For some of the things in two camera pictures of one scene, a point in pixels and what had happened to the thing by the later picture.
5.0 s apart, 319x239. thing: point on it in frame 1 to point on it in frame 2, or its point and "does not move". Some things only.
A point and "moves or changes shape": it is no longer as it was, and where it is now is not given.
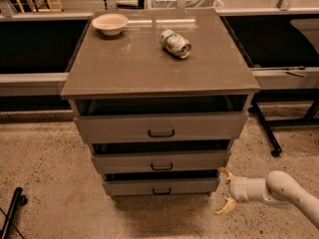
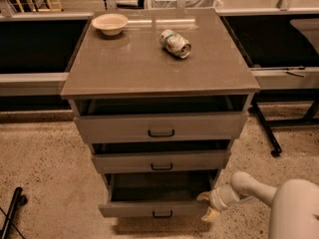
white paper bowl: [110, 24] does not move
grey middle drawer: [158, 161] does not move
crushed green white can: [175, 43] does not move
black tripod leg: [19, 200] does not move
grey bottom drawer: [159, 187] moves or changes shape
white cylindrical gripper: [237, 188] to [215, 198]
